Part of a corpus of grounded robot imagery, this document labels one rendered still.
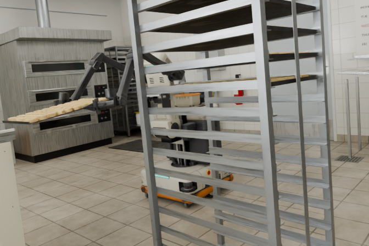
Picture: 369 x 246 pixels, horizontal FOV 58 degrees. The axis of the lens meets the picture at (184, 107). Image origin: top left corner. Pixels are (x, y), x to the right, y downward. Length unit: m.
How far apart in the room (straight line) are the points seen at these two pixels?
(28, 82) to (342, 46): 4.49
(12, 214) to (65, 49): 4.00
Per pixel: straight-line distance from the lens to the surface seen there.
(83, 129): 5.87
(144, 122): 1.46
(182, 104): 3.13
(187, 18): 1.28
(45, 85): 5.57
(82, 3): 7.34
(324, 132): 1.48
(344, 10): 5.00
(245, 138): 1.15
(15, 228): 2.15
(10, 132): 2.06
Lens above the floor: 1.10
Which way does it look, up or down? 5 degrees down
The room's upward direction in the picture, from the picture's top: 5 degrees counter-clockwise
